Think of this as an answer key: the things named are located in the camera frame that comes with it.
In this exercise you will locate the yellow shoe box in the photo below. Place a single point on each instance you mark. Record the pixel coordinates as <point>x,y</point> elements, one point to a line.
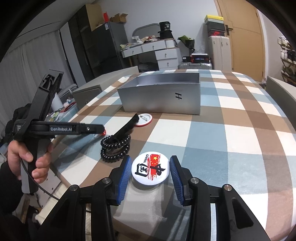
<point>214,19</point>

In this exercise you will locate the black wardrobe shelf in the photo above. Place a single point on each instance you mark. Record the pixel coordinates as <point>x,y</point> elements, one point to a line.
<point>80,31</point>

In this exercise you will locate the white curtain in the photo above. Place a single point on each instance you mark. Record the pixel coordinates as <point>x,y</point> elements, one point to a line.
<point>23,68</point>

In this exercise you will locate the grey cabinet right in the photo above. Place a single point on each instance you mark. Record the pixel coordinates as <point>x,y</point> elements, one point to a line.
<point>282,92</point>

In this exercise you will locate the tall flat cardboard sheet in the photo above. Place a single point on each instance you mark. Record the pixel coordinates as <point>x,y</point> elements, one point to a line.
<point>95,15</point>

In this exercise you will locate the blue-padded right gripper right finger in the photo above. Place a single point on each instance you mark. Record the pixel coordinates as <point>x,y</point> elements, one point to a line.
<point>234,219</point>

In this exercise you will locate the black red box on suitcase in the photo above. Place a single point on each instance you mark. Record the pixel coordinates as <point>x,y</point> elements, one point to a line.
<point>196,58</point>

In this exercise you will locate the grey arched mirror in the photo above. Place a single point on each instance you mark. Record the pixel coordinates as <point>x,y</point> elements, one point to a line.
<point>146,31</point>

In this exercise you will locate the silver rectangular storage box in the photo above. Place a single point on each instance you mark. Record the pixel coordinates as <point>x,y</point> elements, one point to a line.
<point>162,92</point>

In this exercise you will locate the black red shoe box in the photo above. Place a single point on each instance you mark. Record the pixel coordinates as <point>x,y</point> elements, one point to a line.
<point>215,29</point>

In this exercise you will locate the black refrigerator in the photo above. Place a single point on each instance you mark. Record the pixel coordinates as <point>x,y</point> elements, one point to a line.
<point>108,39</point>

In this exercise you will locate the black wrapped flower bouquet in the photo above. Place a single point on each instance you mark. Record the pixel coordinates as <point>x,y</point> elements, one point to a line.
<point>188,42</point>

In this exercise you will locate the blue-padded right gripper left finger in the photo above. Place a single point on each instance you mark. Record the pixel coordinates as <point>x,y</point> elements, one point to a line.
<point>67,219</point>

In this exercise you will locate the silver suitcase lying flat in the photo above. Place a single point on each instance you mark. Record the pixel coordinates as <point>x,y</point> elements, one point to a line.
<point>188,65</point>

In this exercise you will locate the wooden shoe rack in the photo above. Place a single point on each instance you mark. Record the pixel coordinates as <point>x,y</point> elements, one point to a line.
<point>287,56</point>

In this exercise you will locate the red-rimmed pin badge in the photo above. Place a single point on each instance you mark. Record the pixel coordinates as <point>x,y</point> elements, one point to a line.
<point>144,119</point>

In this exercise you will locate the open cardboard box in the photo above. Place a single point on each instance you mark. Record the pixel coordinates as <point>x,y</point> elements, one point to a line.
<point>119,18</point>

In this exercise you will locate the grey drawer cabinet left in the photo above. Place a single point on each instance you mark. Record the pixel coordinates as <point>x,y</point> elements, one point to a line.
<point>87,92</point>

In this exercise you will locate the white dressing desk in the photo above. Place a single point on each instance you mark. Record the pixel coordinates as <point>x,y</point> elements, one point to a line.
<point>166,51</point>

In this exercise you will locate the plaid checkered tablecloth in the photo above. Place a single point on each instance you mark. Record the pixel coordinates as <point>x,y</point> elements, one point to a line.
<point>242,137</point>

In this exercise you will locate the white China flag badge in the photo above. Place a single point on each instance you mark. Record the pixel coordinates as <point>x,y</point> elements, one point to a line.
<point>150,168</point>

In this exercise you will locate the wooden door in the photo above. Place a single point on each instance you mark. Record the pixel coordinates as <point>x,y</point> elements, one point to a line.
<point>244,30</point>

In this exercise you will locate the white cylindrical humidifier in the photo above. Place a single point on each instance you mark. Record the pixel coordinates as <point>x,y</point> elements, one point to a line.
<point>56,103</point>

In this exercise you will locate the person's left hand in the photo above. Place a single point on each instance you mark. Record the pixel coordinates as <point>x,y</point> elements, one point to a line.
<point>18,151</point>

